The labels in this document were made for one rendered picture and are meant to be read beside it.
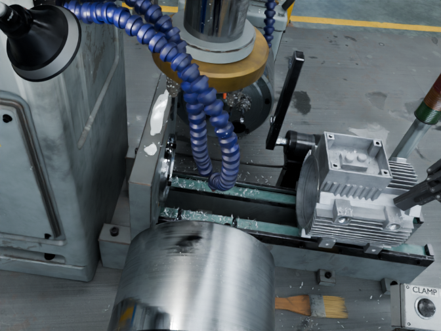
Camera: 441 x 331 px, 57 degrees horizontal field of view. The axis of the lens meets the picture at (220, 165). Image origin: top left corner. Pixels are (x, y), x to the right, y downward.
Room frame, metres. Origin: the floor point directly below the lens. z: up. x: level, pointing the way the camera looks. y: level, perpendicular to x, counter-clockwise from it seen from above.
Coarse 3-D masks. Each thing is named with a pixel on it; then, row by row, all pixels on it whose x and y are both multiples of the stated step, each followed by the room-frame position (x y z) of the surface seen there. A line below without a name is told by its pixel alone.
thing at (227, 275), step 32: (160, 224) 0.33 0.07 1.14; (192, 224) 0.33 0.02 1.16; (224, 224) 0.35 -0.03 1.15; (128, 256) 0.30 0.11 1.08; (160, 256) 0.28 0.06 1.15; (192, 256) 0.28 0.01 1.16; (224, 256) 0.29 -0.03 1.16; (256, 256) 0.31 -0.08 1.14; (128, 288) 0.24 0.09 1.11; (160, 288) 0.23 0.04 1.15; (192, 288) 0.23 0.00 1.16; (224, 288) 0.24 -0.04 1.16; (256, 288) 0.26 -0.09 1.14; (128, 320) 0.19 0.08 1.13; (160, 320) 0.19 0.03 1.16; (192, 320) 0.19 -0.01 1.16; (224, 320) 0.20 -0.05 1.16; (256, 320) 0.22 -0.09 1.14
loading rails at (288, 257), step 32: (192, 192) 0.58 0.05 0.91; (224, 192) 0.59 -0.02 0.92; (256, 192) 0.61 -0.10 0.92; (288, 192) 0.63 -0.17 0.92; (288, 224) 0.59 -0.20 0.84; (416, 224) 0.62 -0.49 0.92; (288, 256) 0.50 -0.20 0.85; (320, 256) 0.50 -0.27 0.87; (352, 256) 0.51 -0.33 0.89; (384, 256) 0.51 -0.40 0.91; (416, 256) 0.52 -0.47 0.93; (384, 288) 0.49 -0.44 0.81
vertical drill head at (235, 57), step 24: (192, 0) 0.52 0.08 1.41; (216, 0) 0.51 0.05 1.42; (240, 0) 0.52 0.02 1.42; (192, 24) 0.52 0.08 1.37; (216, 24) 0.51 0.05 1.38; (240, 24) 0.53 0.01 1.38; (192, 48) 0.49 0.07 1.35; (216, 48) 0.50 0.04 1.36; (240, 48) 0.51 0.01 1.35; (264, 48) 0.56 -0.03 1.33; (168, 72) 0.48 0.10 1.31; (216, 72) 0.47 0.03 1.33; (240, 72) 0.48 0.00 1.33; (240, 96) 0.51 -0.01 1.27
